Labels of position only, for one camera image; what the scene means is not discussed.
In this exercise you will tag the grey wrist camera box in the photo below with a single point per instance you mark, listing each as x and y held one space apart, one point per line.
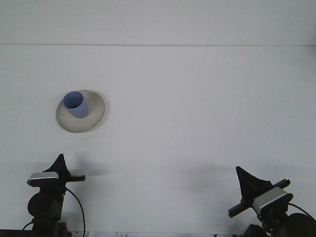
270 199
42 178

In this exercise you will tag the pale blue cup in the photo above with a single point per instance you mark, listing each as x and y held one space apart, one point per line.
80 111

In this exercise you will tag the pale round plate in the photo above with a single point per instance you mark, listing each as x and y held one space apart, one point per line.
95 116

